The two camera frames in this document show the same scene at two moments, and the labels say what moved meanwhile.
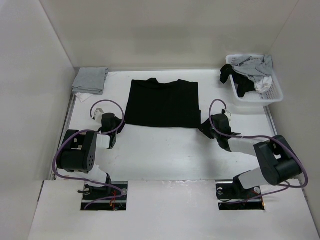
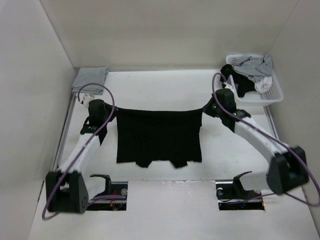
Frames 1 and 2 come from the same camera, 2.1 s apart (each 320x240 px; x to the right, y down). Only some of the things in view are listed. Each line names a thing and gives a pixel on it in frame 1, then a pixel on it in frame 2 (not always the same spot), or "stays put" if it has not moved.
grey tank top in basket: x=256 y=68 stays put
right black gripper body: x=206 y=128 -> x=212 y=108
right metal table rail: x=302 y=180 stays put
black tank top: x=153 y=103 -> x=143 y=135
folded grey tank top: x=90 y=80 stays put
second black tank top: x=245 y=84 stays put
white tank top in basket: x=264 y=85 stays put
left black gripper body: x=118 y=124 -> x=104 y=118
